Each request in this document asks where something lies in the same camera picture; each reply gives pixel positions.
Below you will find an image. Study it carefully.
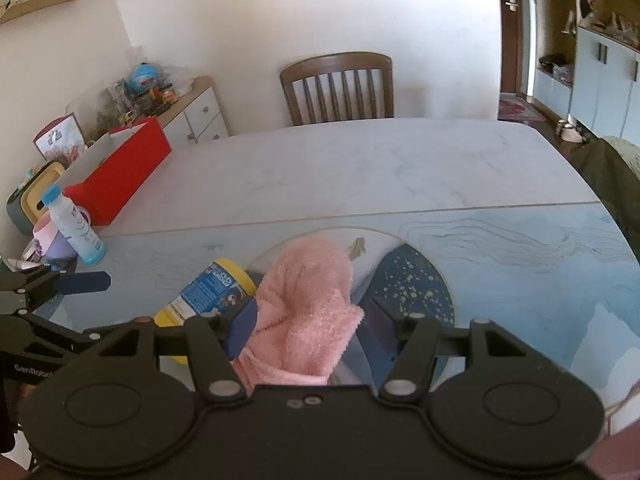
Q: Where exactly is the white bottle with blue cap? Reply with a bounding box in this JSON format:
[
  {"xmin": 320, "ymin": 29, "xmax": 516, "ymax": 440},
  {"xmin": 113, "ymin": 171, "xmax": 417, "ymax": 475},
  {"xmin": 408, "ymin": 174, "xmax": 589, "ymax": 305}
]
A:
[{"xmin": 41, "ymin": 185, "xmax": 108, "ymax": 267}]

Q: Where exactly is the red patterned gift bag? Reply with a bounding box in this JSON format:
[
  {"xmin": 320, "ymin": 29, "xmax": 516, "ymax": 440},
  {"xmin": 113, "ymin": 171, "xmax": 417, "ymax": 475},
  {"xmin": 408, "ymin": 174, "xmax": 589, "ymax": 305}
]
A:
[{"xmin": 33, "ymin": 115, "xmax": 87, "ymax": 167}]

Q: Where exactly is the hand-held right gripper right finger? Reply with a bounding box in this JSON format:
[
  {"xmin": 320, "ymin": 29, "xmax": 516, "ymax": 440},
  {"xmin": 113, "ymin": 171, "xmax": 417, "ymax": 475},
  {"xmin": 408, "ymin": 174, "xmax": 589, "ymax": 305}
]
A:
[{"xmin": 357, "ymin": 297, "xmax": 532, "ymax": 403}]

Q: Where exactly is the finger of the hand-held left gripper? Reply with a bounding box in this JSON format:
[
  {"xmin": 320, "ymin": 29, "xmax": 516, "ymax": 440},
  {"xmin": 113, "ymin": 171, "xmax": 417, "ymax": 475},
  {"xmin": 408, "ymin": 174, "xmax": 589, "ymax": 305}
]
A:
[
  {"xmin": 0, "ymin": 310, "xmax": 103, "ymax": 358},
  {"xmin": 0, "ymin": 266, "xmax": 112, "ymax": 307}
]

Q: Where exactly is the pink fluffy cloth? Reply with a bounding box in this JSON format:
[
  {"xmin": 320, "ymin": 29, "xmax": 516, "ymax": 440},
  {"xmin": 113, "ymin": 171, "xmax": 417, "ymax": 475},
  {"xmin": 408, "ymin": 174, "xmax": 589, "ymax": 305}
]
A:
[{"xmin": 231, "ymin": 237, "xmax": 366, "ymax": 387}]

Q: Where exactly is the blue toy globe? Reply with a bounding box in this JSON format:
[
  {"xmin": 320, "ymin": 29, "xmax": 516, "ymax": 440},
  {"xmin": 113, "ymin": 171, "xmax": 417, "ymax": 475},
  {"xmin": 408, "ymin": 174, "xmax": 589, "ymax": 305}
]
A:
[{"xmin": 127, "ymin": 62, "xmax": 162, "ymax": 94}]

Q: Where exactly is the brown door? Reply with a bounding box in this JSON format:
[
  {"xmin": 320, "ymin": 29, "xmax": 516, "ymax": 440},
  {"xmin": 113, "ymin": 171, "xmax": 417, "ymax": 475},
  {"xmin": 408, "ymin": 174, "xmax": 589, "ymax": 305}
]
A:
[{"xmin": 496, "ymin": 0, "xmax": 537, "ymax": 98}]

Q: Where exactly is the brown wooden chair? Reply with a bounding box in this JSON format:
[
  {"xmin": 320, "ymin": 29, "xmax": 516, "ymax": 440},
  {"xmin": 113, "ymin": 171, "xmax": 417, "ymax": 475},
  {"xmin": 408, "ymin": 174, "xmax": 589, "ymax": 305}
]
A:
[{"xmin": 279, "ymin": 51, "xmax": 395, "ymax": 127}]

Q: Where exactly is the yellow lid vitamin jar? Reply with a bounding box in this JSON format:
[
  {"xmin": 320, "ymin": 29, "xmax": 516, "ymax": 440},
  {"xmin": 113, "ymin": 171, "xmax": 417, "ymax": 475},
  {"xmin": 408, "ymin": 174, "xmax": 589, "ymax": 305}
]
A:
[{"xmin": 152, "ymin": 258, "xmax": 259, "ymax": 367}]

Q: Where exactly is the purple cup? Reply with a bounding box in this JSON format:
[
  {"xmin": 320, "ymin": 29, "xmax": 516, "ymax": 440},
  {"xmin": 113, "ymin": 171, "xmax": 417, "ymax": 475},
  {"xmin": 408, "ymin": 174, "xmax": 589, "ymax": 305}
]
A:
[{"xmin": 49, "ymin": 230, "xmax": 79, "ymax": 260}]

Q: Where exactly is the red patterned rug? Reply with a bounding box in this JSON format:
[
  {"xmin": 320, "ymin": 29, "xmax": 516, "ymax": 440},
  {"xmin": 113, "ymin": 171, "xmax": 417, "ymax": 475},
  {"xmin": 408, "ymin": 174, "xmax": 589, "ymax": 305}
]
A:
[{"xmin": 497, "ymin": 96, "xmax": 549, "ymax": 124}]

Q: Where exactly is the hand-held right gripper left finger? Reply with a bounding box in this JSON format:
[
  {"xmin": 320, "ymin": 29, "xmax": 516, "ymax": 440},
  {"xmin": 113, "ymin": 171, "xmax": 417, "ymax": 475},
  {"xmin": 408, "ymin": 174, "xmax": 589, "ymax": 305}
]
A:
[{"xmin": 100, "ymin": 297, "xmax": 261, "ymax": 403}]

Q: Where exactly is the wooden wall shelf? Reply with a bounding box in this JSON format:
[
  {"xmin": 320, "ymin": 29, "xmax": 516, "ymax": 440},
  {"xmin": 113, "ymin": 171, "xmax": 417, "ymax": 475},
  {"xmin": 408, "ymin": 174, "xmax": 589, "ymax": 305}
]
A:
[{"xmin": 0, "ymin": 0, "xmax": 97, "ymax": 25}]

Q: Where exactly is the person's pink clothing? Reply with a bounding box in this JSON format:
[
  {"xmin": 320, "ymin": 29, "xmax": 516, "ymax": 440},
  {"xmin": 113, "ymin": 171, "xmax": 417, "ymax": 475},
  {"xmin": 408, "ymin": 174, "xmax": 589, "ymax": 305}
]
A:
[{"xmin": 597, "ymin": 395, "xmax": 640, "ymax": 461}]

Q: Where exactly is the pile of small toys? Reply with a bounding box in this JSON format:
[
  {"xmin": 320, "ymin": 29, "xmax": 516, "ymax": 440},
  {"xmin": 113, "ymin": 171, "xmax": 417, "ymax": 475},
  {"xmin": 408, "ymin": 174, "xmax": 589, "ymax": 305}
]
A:
[{"xmin": 97, "ymin": 74, "xmax": 182, "ymax": 128}]

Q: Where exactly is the red cardboard box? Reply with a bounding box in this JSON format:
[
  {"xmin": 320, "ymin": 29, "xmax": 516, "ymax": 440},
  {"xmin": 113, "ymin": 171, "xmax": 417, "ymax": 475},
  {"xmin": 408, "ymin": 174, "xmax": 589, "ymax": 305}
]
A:
[{"xmin": 62, "ymin": 116, "xmax": 173, "ymax": 227}]

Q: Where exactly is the green and yellow storage box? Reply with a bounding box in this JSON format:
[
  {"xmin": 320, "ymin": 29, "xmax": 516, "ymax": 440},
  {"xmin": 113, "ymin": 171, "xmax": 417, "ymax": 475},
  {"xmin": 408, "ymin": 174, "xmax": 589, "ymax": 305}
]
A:
[{"xmin": 6, "ymin": 161, "xmax": 67, "ymax": 237}]

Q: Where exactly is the pair of slippers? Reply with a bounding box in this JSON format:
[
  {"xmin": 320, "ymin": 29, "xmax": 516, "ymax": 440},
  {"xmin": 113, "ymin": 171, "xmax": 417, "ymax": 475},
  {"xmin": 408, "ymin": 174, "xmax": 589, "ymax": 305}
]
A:
[{"xmin": 555, "ymin": 118, "xmax": 589, "ymax": 144}]

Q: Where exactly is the pale blue cabinet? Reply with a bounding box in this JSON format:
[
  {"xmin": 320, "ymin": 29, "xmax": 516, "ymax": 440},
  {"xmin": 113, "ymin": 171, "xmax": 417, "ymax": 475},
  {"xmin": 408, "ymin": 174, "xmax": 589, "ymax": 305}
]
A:
[{"xmin": 531, "ymin": 0, "xmax": 640, "ymax": 142}]

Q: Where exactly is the pink mug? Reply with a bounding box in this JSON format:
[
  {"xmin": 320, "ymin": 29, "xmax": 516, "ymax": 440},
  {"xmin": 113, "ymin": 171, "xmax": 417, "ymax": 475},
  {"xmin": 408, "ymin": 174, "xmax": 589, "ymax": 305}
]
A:
[{"xmin": 32, "ymin": 207, "xmax": 92, "ymax": 262}]

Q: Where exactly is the white sideboard with wooden top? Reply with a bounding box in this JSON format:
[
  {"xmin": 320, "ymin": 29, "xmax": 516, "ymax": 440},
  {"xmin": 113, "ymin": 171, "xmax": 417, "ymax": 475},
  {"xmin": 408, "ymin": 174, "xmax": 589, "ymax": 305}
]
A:
[{"xmin": 156, "ymin": 76, "xmax": 232, "ymax": 147}]

